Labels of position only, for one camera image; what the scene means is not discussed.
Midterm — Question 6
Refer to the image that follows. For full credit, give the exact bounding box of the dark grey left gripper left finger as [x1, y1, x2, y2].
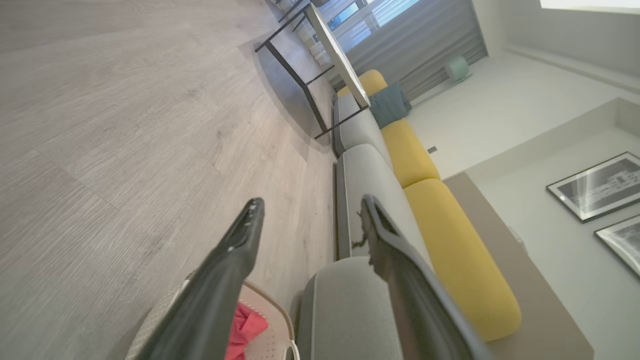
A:
[136, 197, 265, 360]

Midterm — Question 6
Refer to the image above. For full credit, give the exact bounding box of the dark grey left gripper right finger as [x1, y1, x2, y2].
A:
[360, 194, 493, 360]

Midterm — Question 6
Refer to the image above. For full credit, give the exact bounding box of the white perforated laundry basket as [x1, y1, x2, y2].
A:
[125, 272, 301, 360]

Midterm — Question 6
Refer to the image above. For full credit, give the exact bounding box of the red garment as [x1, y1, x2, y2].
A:
[225, 301, 269, 360]

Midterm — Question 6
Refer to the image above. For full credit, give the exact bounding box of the yellow sofa back cushion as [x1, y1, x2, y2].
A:
[337, 69, 388, 98]
[404, 178, 523, 343]
[381, 118, 441, 189]

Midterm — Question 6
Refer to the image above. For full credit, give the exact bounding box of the beige sofa back ledge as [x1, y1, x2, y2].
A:
[442, 172, 596, 360]

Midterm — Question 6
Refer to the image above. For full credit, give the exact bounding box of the grey sofa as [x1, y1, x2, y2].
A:
[296, 93, 435, 360]

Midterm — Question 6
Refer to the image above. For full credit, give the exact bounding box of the teal throw pillow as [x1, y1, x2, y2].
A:
[369, 82, 413, 129]

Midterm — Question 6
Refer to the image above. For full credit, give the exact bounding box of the black framed picture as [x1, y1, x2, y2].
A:
[594, 215, 640, 279]
[546, 151, 640, 223]

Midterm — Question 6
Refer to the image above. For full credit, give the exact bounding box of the mint green fan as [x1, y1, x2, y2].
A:
[444, 55, 473, 85]

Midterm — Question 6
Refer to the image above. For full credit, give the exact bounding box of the white table with black legs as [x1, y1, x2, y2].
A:
[254, 0, 372, 140]

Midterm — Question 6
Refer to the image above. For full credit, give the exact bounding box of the grey curtain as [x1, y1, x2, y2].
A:
[320, 0, 488, 101]

